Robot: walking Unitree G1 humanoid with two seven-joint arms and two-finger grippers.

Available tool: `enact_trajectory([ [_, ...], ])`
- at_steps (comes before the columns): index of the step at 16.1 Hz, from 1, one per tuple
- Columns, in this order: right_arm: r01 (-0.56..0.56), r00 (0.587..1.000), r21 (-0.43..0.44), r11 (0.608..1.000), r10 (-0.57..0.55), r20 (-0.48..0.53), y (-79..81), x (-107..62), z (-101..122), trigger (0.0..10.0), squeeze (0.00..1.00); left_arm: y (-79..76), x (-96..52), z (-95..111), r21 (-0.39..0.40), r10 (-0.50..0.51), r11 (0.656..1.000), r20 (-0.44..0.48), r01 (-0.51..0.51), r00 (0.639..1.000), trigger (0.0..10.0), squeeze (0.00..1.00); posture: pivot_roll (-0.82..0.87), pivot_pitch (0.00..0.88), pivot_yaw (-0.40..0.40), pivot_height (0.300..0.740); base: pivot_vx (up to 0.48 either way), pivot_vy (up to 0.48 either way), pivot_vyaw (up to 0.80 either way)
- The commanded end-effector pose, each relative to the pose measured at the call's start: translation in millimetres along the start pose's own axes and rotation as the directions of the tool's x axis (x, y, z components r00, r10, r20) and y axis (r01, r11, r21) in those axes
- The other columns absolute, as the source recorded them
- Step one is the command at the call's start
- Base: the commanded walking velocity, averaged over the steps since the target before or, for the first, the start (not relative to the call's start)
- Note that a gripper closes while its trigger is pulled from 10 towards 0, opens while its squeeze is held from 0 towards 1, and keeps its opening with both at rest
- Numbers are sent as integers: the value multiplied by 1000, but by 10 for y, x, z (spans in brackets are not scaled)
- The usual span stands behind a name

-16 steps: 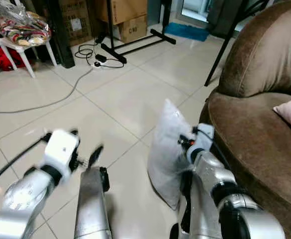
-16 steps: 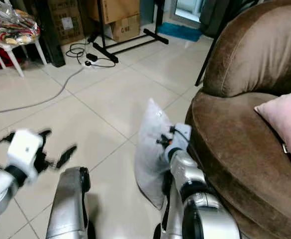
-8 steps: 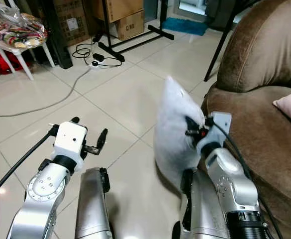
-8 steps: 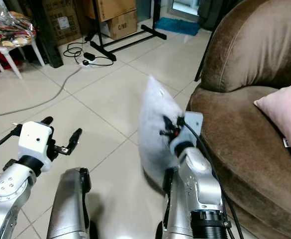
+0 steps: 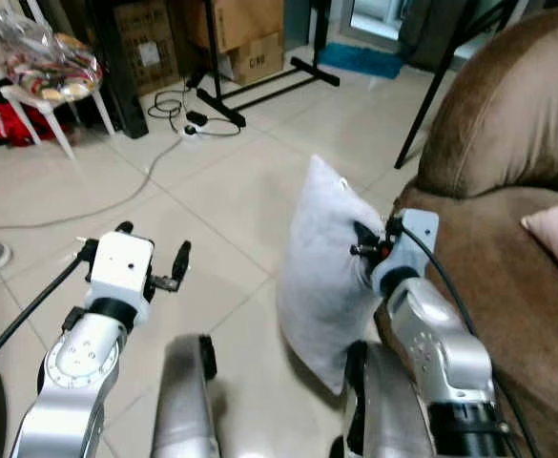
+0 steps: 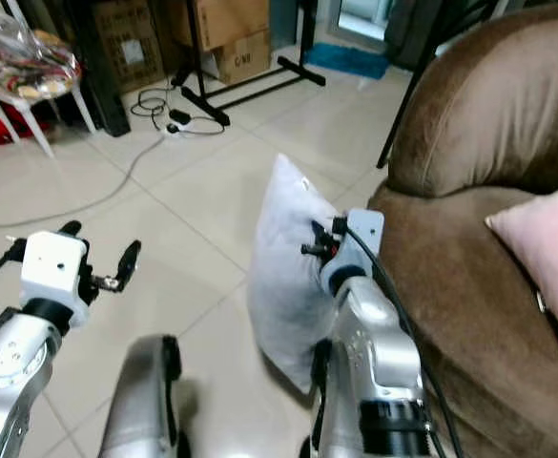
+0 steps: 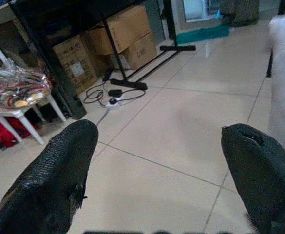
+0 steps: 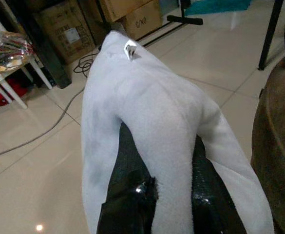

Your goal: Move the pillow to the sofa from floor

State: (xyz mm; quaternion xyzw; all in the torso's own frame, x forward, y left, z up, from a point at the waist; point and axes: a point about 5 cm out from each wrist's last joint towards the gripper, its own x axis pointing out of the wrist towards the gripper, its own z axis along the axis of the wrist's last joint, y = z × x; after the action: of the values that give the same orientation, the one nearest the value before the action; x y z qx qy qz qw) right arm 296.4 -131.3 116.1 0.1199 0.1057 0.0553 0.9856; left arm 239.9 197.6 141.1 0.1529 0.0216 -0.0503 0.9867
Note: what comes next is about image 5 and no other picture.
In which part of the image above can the light grey pillow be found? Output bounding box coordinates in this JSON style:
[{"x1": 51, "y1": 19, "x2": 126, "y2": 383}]
[{"x1": 277, "y1": 155, "x2": 395, "y2": 395}]

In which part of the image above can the brown velvet sofa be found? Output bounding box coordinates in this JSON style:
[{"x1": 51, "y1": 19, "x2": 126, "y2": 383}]
[{"x1": 374, "y1": 5, "x2": 558, "y2": 458}]

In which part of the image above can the black metal floor stand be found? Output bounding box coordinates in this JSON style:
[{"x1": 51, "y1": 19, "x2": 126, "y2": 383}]
[{"x1": 187, "y1": 0, "x2": 342, "y2": 129}]

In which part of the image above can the blue floor mat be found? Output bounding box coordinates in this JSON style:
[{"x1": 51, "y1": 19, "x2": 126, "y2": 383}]
[{"x1": 316, "y1": 40, "x2": 406, "y2": 81}]

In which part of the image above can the black tripod leg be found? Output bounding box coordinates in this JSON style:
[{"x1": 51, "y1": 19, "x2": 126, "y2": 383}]
[{"x1": 393, "y1": 0, "x2": 525, "y2": 171}]

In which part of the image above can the silver left robot leg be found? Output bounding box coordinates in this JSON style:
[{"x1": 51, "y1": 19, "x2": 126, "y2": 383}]
[{"x1": 150, "y1": 333, "x2": 220, "y2": 458}]

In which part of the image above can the silver robot leg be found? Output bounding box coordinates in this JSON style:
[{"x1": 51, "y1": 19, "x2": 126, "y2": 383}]
[
  {"x1": 150, "y1": 333, "x2": 220, "y2": 458},
  {"x1": 330, "y1": 339, "x2": 434, "y2": 458}
]

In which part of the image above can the red bag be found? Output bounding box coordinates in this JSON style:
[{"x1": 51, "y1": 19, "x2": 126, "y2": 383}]
[{"x1": 0, "y1": 100, "x2": 72, "y2": 147}]

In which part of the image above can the white plastic stool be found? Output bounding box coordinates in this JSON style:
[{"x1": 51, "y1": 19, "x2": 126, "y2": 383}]
[{"x1": 0, "y1": 82, "x2": 118, "y2": 162}]

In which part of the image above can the silver right robot leg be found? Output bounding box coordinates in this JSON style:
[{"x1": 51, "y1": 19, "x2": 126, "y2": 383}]
[{"x1": 330, "y1": 339, "x2": 434, "y2": 458}]

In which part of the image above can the black cabinet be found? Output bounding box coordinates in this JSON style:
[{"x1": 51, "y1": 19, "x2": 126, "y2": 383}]
[{"x1": 31, "y1": 0, "x2": 152, "y2": 115}]

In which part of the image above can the dark labelled cardboard box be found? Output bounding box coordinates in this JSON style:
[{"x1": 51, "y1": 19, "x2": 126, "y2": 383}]
[{"x1": 113, "y1": 0, "x2": 181, "y2": 97}]

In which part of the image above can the clear plastic bag with items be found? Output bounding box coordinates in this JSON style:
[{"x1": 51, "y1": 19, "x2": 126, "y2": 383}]
[{"x1": 0, "y1": 8, "x2": 104, "y2": 103}]

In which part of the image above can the small printed cardboard box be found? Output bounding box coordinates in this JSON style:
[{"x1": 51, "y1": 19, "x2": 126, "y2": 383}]
[{"x1": 224, "y1": 32, "x2": 286, "y2": 88}]

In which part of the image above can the glass door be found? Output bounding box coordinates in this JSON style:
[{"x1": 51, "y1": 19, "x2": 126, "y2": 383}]
[{"x1": 340, "y1": 0, "x2": 405, "y2": 45}]

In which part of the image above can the dark grey bulky object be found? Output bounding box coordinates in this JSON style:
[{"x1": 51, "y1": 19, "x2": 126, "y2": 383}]
[{"x1": 397, "y1": 0, "x2": 510, "y2": 70}]

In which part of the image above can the large plain cardboard box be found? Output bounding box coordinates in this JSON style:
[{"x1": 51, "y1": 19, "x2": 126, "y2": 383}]
[{"x1": 187, "y1": 0, "x2": 285, "y2": 54}]

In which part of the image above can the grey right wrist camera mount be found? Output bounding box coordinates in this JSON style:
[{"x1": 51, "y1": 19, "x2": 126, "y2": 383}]
[{"x1": 371, "y1": 209, "x2": 441, "y2": 297}]

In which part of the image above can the grey floor cable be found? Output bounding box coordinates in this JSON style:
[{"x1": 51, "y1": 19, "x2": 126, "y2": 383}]
[{"x1": 0, "y1": 132, "x2": 190, "y2": 233}]

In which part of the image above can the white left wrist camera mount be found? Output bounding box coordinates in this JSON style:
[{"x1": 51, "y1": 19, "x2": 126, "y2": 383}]
[{"x1": 86, "y1": 232, "x2": 155, "y2": 306}]

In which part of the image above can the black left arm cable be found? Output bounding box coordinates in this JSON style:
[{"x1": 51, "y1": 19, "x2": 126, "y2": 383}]
[{"x1": 0, "y1": 250, "x2": 91, "y2": 385}]

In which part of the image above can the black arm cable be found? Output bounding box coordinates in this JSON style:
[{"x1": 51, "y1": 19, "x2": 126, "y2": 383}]
[
  {"x1": 391, "y1": 221, "x2": 544, "y2": 458},
  {"x1": 0, "y1": 250, "x2": 91, "y2": 385}
]

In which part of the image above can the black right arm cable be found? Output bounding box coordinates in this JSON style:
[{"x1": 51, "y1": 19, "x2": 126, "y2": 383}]
[{"x1": 391, "y1": 221, "x2": 544, "y2": 458}]

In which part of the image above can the black coiled cable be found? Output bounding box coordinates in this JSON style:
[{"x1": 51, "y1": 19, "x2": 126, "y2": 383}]
[{"x1": 146, "y1": 84, "x2": 243, "y2": 138}]

